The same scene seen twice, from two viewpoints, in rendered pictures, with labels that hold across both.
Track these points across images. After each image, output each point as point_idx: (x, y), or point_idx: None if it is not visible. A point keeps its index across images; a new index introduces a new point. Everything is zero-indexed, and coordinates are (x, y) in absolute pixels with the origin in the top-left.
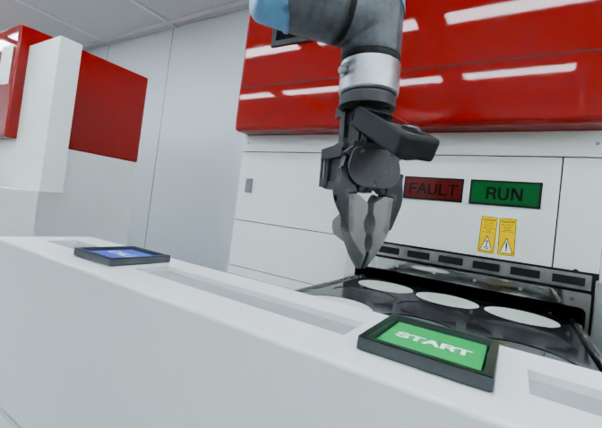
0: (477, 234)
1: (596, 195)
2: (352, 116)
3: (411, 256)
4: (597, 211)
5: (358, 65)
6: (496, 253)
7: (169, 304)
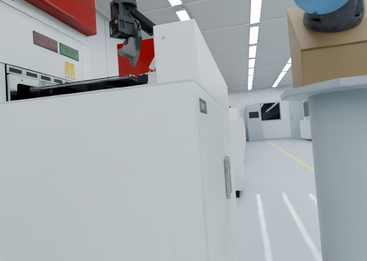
0: (64, 69)
1: (88, 59)
2: (125, 7)
3: (43, 78)
4: (89, 64)
5: None
6: (70, 78)
7: (211, 54)
